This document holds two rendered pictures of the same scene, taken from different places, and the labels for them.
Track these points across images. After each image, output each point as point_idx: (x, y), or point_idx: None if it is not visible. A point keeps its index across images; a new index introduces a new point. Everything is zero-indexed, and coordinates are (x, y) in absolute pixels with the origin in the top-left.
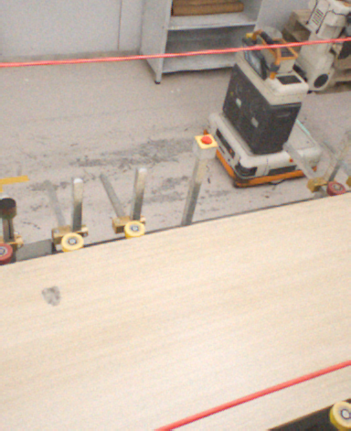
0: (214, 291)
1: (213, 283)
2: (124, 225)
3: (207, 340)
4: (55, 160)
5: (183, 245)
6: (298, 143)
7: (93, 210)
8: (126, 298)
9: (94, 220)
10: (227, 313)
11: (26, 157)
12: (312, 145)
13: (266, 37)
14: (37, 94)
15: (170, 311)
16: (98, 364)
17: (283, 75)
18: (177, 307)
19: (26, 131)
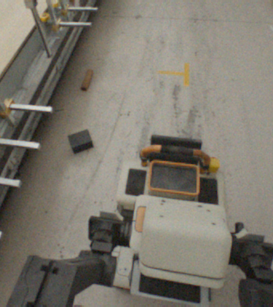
0: None
1: (2, 27)
2: None
3: None
4: (198, 100)
5: (23, 25)
6: (128, 255)
7: (148, 104)
8: (20, 8)
9: (141, 102)
10: None
11: (204, 89)
12: (119, 270)
13: (179, 147)
14: None
15: (5, 15)
16: (9, 0)
17: (146, 182)
18: (5, 17)
19: (231, 95)
